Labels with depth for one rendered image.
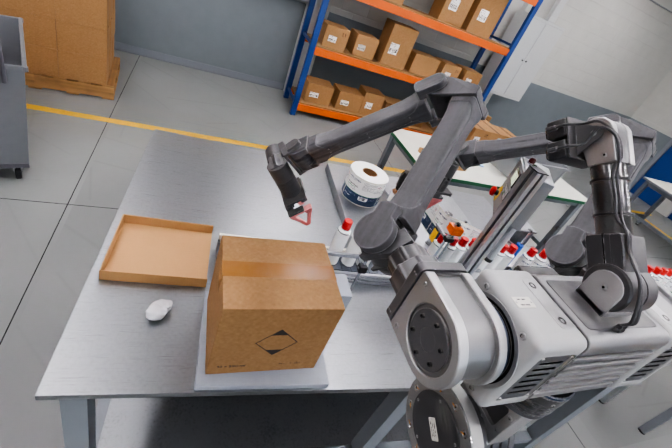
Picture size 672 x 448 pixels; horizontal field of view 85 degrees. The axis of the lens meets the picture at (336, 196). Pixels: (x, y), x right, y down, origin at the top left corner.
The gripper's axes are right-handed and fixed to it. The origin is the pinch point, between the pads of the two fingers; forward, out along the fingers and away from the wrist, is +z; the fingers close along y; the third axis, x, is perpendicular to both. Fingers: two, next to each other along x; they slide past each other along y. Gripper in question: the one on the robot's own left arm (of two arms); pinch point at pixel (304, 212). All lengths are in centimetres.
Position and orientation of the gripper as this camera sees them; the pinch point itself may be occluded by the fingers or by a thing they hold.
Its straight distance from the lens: 110.4
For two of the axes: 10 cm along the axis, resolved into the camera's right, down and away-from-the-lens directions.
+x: -9.1, 4.2, 0.0
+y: -2.8, -5.9, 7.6
